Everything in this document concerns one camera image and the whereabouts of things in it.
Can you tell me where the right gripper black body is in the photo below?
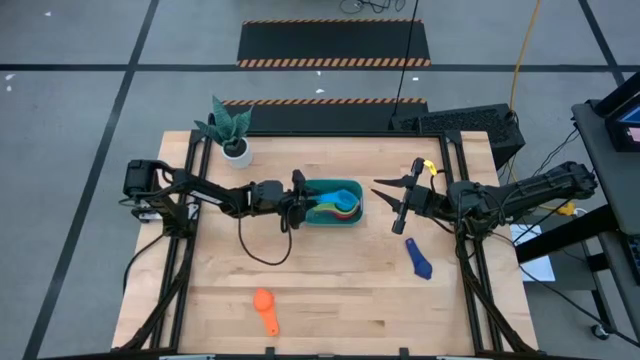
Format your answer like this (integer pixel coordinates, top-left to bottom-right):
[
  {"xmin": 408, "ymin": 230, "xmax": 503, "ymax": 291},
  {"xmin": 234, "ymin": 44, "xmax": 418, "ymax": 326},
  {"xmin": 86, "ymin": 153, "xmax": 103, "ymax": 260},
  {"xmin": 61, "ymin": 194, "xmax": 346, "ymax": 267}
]
[{"xmin": 391, "ymin": 157, "xmax": 452, "ymax": 236}]

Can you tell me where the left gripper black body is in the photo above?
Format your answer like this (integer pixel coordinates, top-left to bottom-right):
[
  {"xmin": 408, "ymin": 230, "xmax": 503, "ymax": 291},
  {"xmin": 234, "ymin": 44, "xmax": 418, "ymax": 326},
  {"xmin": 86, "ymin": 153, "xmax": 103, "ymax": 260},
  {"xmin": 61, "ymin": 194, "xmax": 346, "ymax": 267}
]
[{"xmin": 279, "ymin": 169, "xmax": 314, "ymax": 233}]

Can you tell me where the large blue measuring cup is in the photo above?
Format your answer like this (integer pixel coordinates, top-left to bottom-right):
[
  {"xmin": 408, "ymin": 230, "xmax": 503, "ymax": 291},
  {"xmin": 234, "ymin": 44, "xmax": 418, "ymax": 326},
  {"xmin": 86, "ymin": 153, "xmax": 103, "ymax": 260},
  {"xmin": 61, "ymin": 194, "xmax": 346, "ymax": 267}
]
[{"xmin": 319, "ymin": 198, "xmax": 359, "ymax": 217}]

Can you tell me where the teal plastic basket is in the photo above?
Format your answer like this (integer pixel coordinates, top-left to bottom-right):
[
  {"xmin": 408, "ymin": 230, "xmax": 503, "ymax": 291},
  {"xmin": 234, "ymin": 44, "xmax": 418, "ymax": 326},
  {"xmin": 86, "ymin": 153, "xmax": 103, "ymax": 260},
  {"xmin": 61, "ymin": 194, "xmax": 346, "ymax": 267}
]
[{"xmin": 302, "ymin": 178, "xmax": 365, "ymax": 228}]

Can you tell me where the light blue measuring cup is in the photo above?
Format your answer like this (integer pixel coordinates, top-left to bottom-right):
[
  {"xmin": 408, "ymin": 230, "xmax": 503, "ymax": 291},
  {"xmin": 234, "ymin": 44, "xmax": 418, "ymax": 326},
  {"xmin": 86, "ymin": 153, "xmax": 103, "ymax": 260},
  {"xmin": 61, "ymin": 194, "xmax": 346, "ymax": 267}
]
[{"xmin": 317, "ymin": 188, "xmax": 361, "ymax": 214}]

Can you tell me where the red measuring cup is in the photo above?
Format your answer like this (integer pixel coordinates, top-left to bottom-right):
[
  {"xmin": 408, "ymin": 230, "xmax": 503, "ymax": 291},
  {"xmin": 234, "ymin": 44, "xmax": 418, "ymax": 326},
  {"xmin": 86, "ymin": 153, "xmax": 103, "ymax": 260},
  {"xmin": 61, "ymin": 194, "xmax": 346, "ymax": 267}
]
[{"xmin": 330, "ymin": 209, "xmax": 364, "ymax": 225}]

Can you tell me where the green measuring cup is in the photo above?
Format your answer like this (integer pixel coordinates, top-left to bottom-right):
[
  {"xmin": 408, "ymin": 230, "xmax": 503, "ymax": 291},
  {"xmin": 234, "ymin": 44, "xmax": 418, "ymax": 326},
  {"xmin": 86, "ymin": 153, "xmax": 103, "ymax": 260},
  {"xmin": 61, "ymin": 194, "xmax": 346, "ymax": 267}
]
[{"xmin": 329, "ymin": 206, "xmax": 363, "ymax": 222}]

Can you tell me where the small dark blue measuring cup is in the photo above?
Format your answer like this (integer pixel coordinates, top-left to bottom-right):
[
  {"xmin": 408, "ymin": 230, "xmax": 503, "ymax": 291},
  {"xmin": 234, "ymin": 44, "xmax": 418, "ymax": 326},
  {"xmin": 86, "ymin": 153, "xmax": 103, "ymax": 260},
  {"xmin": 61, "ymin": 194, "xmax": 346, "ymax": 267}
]
[{"xmin": 404, "ymin": 237, "xmax": 434, "ymax": 281}]

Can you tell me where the orange measuring cup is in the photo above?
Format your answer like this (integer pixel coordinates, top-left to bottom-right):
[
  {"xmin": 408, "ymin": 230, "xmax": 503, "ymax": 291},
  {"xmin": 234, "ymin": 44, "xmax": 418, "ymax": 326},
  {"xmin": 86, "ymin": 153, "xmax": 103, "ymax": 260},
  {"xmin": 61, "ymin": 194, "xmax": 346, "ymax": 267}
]
[{"xmin": 252, "ymin": 288, "xmax": 281, "ymax": 337}]

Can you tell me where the snake plant in white pot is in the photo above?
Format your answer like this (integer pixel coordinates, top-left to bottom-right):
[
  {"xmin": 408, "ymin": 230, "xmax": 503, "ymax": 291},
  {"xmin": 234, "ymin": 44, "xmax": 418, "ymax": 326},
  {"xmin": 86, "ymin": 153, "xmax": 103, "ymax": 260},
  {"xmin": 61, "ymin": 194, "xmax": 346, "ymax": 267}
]
[{"xmin": 193, "ymin": 94, "xmax": 255, "ymax": 169}]

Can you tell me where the black hazard-striped floor mat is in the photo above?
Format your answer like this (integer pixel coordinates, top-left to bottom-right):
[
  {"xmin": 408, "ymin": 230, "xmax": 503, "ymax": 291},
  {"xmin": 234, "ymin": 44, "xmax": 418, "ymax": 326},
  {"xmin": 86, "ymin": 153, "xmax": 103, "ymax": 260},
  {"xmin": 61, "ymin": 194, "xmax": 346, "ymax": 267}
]
[
  {"xmin": 236, "ymin": 18, "xmax": 432, "ymax": 69},
  {"xmin": 219, "ymin": 97, "xmax": 430, "ymax": 134}
]

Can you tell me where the black computer tower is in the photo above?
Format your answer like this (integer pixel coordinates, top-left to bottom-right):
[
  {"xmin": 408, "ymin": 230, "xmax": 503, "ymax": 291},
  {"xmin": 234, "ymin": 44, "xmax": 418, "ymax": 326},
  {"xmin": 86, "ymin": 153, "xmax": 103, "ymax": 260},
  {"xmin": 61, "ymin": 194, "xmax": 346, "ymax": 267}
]
[{"xmin": 388, "ymin": 103, "xmax": 527, "ymax": 171}]

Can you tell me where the white paper sheet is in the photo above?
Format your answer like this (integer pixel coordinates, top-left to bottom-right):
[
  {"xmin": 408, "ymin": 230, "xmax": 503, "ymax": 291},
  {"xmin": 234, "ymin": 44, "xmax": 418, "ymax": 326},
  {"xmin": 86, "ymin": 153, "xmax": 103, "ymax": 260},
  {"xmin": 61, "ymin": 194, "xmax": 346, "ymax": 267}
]
[{"xmin": 509, "ymin": 224, "xmax": 557, "ymax": 283}]

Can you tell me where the black side desk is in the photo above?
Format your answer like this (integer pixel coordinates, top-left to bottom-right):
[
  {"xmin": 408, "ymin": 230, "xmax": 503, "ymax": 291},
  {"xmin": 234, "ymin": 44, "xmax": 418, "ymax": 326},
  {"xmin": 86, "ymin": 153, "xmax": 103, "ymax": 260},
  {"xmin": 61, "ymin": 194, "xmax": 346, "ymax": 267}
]
[{"xmin": 514, "ymin": 98, "xmax": 640, "ymax": 360}]

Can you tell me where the black laptop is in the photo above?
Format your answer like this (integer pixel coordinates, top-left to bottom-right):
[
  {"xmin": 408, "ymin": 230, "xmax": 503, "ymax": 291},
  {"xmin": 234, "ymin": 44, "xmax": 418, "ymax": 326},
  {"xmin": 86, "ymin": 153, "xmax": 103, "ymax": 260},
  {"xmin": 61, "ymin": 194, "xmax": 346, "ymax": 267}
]
[{"xmin": 593, "ymin": 71, "xmax": 640, "ymax": 154}]

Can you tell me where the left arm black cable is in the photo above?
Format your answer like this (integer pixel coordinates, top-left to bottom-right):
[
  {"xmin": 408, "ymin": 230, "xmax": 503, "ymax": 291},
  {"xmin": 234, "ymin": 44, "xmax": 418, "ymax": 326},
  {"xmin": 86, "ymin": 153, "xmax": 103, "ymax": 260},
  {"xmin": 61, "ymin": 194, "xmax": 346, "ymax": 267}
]
[{"xmin": 236, "ymin": 214, "xmax": 294, "ymax": 267}]

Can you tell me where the black floor cable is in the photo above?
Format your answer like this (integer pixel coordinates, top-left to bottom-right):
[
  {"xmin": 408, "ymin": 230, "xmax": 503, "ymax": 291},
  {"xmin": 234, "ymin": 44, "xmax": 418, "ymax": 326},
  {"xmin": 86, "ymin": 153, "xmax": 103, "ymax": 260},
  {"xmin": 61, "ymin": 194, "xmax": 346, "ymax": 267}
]
[{"xmin": 391, "ymin": 0, "xmax": 421, "ymax": 119}]

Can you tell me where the yellow floor cable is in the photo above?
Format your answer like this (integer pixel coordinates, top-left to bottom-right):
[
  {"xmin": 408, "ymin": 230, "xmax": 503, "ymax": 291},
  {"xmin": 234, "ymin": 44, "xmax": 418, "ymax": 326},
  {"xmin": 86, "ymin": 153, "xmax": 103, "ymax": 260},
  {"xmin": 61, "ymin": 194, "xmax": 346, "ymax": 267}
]
[{"xmin": 506, "ymin": 0, "xmax": 544, "ymax": 114}]

